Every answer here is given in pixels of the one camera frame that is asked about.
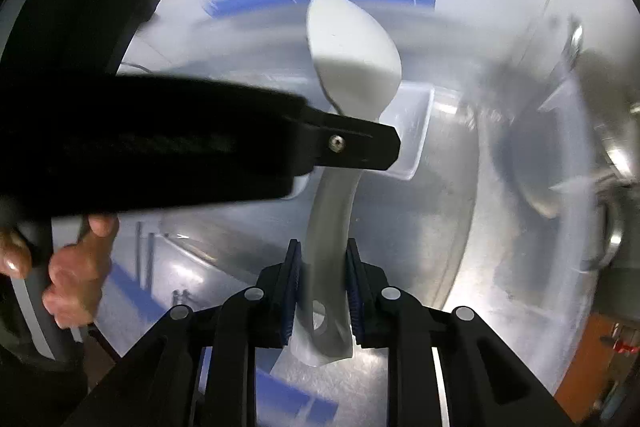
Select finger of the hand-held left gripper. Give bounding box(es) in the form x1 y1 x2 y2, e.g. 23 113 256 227
300 107 402 172

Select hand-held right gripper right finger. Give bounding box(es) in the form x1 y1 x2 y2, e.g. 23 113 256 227
346 238 576 427

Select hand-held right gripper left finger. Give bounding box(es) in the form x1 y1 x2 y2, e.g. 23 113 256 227
65 238 306 427

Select white rice spoon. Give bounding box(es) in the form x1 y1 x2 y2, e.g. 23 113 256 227
292 0 403 368

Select clear plastic box blue handles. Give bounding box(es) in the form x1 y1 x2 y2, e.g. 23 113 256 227
90 0 626 427

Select person's left hand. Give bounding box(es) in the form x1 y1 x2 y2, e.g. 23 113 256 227
0 214 121 330

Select white square dish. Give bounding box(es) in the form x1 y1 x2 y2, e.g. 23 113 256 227
385 82 436 180

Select steel pot with lid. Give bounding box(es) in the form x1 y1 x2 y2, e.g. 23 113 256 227
480 17 640 273

